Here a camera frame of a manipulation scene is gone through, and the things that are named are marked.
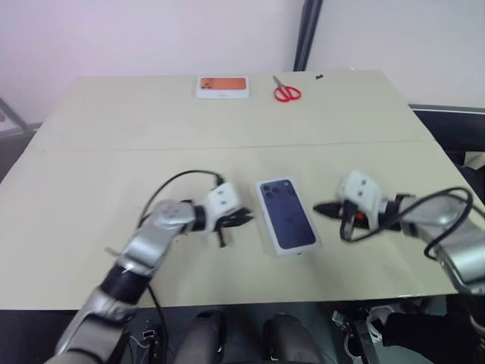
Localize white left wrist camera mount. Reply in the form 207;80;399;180
196;181;246;235

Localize red handled scissors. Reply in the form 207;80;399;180
271;74;303;103

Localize dark side table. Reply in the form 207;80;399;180
408;102;485;168

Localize black metal table leg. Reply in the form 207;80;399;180
349;320;380;364

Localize black vertical post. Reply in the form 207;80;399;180
293;0;325;72

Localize thin white cable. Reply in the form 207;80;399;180
127;328;149;349

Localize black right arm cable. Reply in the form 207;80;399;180
338;186;477;261

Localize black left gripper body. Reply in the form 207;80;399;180
214;210;239;249

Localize dark grey rounded shape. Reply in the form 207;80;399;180
177;309;227;364
263;312;322;364

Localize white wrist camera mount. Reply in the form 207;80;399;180
196;181;246;235
336;170;387;232

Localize orange print phone box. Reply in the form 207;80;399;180
196;75;250;100

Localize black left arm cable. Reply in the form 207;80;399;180
138;170;227;364

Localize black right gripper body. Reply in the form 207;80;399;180
340;199;371;231

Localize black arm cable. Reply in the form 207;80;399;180
138;170;227;364
338;186;477;261

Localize white cable bundle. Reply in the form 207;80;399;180
365;305;395;338

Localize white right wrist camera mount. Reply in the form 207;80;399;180
336;170;387;232

